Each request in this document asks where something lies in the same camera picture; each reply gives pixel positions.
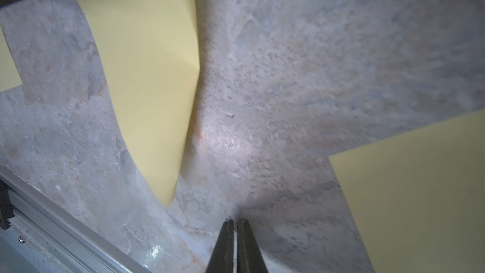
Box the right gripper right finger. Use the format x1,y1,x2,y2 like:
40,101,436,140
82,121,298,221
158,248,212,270
237,219,269,273

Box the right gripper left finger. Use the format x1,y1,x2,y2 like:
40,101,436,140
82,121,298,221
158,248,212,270
205,219,234,273

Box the aluminium mounting rail frame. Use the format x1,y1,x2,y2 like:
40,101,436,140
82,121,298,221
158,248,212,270
1,168,148,272

